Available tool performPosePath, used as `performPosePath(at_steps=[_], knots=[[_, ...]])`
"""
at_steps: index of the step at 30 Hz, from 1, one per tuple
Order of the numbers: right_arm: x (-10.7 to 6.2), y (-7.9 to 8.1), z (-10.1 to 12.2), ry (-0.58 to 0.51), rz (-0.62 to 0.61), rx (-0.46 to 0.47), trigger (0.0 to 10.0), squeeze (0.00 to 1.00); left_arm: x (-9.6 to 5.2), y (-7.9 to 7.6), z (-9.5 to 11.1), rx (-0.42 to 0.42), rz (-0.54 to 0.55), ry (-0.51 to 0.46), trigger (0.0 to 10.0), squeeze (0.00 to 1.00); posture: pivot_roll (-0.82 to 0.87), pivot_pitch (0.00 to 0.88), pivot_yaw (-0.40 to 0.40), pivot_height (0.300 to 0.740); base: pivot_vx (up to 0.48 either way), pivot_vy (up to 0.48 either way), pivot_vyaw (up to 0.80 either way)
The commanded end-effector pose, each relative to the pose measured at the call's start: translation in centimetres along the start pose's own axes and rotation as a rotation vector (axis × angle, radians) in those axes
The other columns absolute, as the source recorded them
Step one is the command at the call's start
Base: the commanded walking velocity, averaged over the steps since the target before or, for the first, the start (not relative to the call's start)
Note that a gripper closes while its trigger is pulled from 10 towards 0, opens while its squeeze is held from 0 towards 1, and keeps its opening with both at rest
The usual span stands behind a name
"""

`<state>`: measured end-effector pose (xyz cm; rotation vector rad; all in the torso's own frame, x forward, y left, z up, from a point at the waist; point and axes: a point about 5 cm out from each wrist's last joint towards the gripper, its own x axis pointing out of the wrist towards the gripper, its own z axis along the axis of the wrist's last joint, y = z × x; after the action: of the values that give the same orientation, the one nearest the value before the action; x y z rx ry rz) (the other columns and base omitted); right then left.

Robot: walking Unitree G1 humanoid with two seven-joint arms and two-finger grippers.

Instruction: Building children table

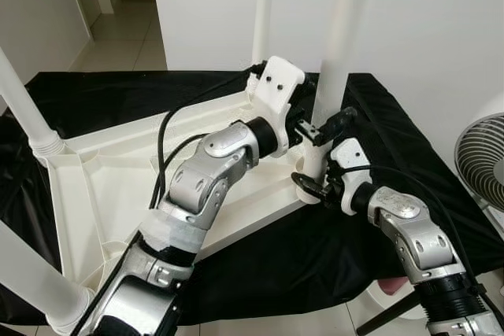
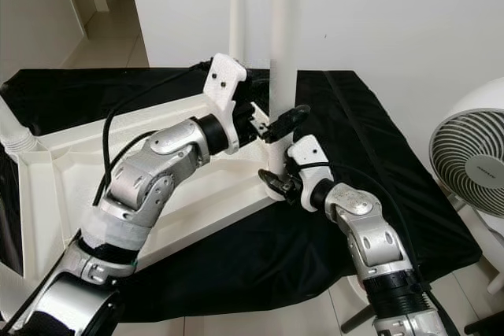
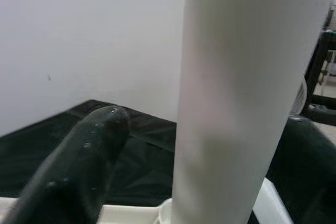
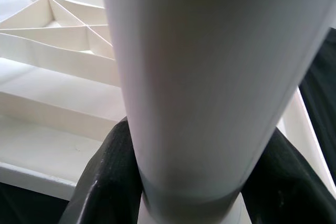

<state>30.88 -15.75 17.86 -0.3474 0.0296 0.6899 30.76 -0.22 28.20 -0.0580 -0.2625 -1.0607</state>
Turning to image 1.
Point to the black table cloth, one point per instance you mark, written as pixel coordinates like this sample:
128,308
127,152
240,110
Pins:
118,100

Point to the pink plastic object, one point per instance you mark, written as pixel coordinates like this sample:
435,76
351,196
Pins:
391,282

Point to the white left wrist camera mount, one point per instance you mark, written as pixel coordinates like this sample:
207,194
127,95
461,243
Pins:
276,88

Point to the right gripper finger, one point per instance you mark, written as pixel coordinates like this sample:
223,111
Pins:
310,187

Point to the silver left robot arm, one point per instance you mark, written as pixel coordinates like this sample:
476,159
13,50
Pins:
205,179

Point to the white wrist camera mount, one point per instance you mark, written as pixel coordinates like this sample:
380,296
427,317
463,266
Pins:
351,159
276,88

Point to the white standing fan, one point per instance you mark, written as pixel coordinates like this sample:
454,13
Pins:
482,159

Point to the white plastic table top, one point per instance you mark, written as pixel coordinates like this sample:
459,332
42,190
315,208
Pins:
102,186

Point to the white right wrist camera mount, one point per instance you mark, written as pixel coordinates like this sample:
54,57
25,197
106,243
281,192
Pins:
351,159

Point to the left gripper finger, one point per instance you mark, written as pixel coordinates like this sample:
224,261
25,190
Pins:
335,124

